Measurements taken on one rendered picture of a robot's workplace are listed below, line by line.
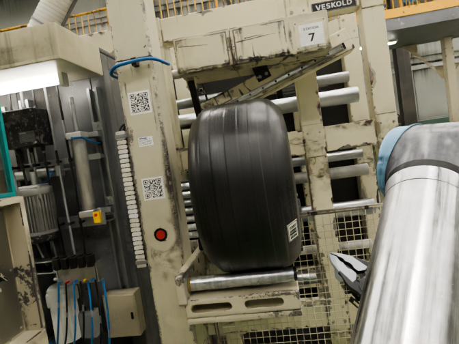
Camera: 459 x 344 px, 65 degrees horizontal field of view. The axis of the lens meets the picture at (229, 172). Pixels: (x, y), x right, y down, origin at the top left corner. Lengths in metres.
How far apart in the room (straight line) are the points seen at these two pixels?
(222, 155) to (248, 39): 0.62
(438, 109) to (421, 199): 10.60
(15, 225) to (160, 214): 0.42
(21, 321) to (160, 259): 0.43
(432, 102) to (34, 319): 10.59
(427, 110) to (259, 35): 9.69
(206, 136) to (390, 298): 0.74
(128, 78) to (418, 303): 1.09
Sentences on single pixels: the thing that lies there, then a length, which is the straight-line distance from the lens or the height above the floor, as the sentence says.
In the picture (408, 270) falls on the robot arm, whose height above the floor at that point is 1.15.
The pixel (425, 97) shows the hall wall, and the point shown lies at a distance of 11.02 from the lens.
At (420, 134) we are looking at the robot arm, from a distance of 0.61.
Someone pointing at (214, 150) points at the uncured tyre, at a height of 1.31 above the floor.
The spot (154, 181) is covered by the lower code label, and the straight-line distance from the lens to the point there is 1.25.
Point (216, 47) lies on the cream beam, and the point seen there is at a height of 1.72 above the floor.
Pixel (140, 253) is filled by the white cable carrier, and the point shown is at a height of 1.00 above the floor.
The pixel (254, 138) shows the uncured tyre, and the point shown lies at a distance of 1.02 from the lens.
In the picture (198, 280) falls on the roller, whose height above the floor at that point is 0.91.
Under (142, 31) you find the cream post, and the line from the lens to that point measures 1.31.
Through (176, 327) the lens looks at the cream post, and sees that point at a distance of 1.37.
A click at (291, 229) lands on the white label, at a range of 1.04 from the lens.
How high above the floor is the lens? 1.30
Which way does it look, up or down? 3 degrees down
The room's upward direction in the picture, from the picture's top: 8 degrees counter-clockwise
